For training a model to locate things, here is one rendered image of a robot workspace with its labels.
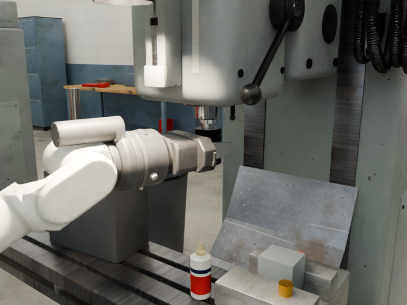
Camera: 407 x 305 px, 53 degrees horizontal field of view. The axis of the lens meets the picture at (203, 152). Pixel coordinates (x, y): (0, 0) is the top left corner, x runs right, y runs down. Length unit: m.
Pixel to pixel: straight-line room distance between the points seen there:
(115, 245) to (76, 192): 0.42
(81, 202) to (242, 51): 0.30
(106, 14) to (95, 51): 0.69
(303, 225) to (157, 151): 0.52
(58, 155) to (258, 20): 0.34
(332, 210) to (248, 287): 0.41
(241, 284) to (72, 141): 0.33
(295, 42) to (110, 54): 6.69
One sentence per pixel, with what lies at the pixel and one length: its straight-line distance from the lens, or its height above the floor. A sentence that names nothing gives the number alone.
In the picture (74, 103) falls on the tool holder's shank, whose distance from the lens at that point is 1.00.
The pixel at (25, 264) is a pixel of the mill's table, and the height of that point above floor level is 0.90.
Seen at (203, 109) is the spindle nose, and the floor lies 1.30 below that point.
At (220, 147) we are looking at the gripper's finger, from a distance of 0.69.
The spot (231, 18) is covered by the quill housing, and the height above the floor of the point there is 1.43.
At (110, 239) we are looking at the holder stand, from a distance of 0.95.
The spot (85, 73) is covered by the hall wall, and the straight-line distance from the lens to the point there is 7.90.
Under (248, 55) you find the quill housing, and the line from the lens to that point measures 0.60.
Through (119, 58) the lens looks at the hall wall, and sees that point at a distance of 7.17.
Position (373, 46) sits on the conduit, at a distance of 0.78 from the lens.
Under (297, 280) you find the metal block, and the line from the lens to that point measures 0.69.
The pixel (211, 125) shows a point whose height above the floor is 1.27.
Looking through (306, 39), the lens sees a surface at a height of 1.41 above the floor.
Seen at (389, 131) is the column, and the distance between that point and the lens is 0.96.
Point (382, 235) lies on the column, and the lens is 1.03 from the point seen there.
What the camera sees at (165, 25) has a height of 1.42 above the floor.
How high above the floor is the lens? 1.39
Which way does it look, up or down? 14 degrees down
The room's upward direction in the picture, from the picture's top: straight up
